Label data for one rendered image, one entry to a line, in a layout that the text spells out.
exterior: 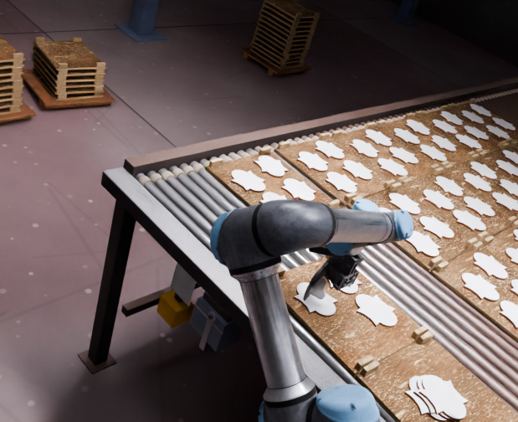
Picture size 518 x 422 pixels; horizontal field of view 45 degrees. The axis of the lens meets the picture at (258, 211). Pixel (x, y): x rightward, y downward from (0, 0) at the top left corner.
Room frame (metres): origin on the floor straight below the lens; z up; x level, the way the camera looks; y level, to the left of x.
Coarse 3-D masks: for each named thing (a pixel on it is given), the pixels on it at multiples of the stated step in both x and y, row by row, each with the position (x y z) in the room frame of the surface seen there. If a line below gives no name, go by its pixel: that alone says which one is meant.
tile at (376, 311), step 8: (360, 296) 1.57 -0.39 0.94; (368, 296) 1.58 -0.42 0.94; (376, 296) 1.60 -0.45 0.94; (360, 304) 1.53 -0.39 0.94; (368, 304) 1.55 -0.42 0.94; (376, 304) 1.56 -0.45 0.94; (384, 304) 1.57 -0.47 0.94; (360, 312) 1.50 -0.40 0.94; (368, 312) 1.51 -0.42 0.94; (376, 312) 1.52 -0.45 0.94; (384, 312) 1.53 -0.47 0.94; (392, 312) 1.55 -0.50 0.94; (376, 320) 1.48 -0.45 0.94; (384, 320) 1.50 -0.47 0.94; (392, 320) 1.51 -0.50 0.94
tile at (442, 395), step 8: (432, 376) 1.31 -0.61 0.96; (424, 384) 1.27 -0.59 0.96; (432, 384) 1.28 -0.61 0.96; (440, 384) 1.29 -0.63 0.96; (448, 384) 1.30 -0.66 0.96; (424, 392) 1.24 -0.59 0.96; (432, 392) 1.25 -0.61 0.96; (440, 392) 1.26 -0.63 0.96; (448, 392) 1.27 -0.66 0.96; (456, 392) 1.28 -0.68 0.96; (432, 400) 1.22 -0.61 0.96; (440, 400) 1.23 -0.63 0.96; (448, 400) 1.24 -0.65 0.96; (456, 400) 1.25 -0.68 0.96; (464, 400) 1.26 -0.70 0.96; (440, 408) 1.20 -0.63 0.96; (448, 408) 1.21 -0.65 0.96; (456, 408) 1.22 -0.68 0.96; (464, 408) 1.23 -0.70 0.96; (448, 416) 1.19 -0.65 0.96; (456, 416) 1.19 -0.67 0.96
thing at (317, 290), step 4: (320, 280) 1.45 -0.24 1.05; (324, 280) 1.44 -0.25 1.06; (316, 284) 1.44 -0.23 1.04; (320, 284) 1.44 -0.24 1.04; (324, 284) 1.44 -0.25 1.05; (308, 288) 1.43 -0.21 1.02; (312, 288) 1.43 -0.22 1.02; (316, 288) 1.43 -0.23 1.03; (320, 288) 1.43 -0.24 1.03; (308, 292) 1.43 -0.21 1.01; (312, 292) 1.42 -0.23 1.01; (316, 292) 1.42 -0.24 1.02; (320, 292) 1.42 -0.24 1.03; (324, 292) 1.42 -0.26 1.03; (304, 296) 1.43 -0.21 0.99; (308, 296) 1.43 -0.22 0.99; (316, 296) 1.41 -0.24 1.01; (320, 296) 1.41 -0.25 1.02; (324, 296) 1.41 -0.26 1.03; (304, 300) 1.42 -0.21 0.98
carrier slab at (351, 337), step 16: (288, 272) 1.58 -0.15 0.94; (304, 272) 1.61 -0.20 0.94; (288, 288) 1.50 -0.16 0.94; (368, 288) 1.64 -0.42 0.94; (288, 304) 1.43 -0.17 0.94; (336, 304) 1.51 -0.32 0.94; (352, 304) 1.53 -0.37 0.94; (304, 320) 1.39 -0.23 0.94; (320, 320) 1.41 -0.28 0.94; (336, 320) 1.44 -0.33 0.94; (352, 320) 1.46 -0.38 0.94; (368, 320) 1.48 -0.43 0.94; (400, 320) 1.53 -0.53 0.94; (320, 336) 1.35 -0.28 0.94; (336, 336) 1.37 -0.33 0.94; (352, 336) 1.39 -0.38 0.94; (368, 336) 1.41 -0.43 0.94; (384, 336) 1.44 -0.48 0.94; (400, 336) 1.46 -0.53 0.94; (336, 352) 1.31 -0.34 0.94; (352, 352) 1.33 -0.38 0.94; (368, 352) 1.35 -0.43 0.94; (384, 352) 1.37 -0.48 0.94; (352, 368) 1.26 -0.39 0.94
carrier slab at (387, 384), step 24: (384, 360) 1.34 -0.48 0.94; (408, 360) 1.37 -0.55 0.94; (432, 360) 1.40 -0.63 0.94; (456, 360) 1.44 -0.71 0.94; (384, 384) 1.25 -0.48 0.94; (456, 384) 1.34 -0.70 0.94; (480, 384) 1.37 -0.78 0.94; (384, 408) 1.17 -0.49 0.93; (408, 408) 1.19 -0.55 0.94; (480, 408) 1.28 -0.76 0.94; (504, 408) 1.31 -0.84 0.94
